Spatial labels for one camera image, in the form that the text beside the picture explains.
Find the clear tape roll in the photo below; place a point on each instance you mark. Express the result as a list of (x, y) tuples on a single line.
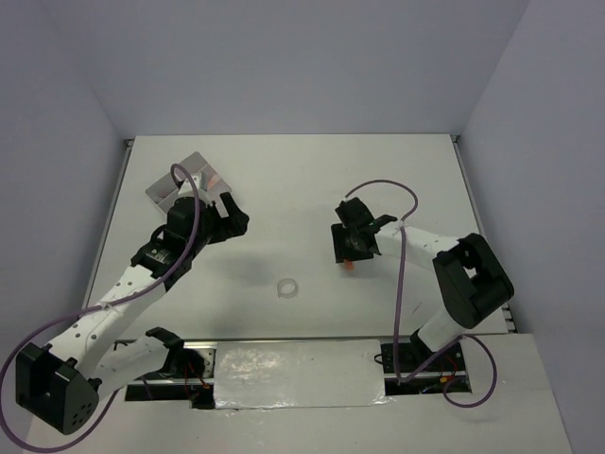
[(287, 288)]

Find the orange grey highlighter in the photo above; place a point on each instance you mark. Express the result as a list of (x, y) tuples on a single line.
[(349, 266)]

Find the orange pink highlighter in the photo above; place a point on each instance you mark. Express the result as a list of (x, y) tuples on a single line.
[(213, 180)]

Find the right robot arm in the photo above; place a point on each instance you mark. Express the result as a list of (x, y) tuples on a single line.
[(472, 282)]

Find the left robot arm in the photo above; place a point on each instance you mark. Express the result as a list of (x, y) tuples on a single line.
[(63, 381)]

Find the white organizer right box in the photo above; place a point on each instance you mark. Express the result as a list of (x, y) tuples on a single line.
[(196, 163)]

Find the white organizer box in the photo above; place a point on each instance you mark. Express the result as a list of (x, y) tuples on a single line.
[(196, 163), (163, 193)]

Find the white organizer left box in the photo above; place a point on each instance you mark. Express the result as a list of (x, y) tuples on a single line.
[(163, 193)]

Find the silver foil panel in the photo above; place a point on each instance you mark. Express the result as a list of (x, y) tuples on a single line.
[(298, 374)]

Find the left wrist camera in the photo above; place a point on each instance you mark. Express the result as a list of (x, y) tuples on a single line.
[(194, 186)]

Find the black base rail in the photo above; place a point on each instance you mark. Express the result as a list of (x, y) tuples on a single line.
[(195, 385)]

